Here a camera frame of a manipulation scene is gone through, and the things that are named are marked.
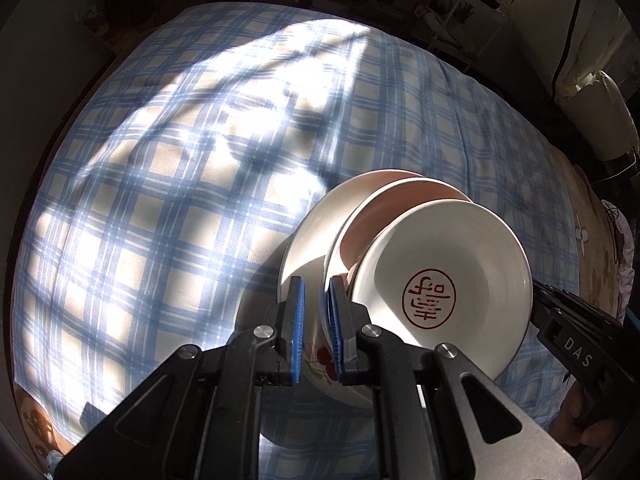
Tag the plain white bowl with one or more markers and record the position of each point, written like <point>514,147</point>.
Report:
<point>390,220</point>

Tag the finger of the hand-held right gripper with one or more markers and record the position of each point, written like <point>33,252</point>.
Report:
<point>540,322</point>
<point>575,305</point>

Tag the person's right hand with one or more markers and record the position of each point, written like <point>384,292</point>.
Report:
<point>570,410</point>

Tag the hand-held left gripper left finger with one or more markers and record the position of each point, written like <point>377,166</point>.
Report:
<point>299,330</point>

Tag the white cherry bowl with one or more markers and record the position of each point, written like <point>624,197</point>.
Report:
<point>310,240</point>

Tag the blue plaid tablecloth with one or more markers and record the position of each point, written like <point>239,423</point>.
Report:
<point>175,185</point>

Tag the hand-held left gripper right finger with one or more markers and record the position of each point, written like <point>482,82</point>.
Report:
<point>336,330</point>

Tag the small cherry cup bowl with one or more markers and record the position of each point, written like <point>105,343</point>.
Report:
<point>450,260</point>

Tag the white padded cushion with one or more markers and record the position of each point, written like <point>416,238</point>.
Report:
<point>600,115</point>

